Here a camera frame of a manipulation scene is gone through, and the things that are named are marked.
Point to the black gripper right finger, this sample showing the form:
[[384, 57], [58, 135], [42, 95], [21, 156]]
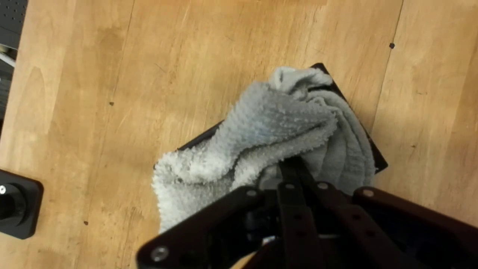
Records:
[[372, 229]]

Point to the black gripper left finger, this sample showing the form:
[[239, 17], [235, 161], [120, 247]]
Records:
[[275, 225]]

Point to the white terry cloth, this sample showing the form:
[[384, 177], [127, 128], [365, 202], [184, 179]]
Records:
[[291, 114]]

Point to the black pole base plate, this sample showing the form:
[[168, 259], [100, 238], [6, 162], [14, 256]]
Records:
[[20, 205]]

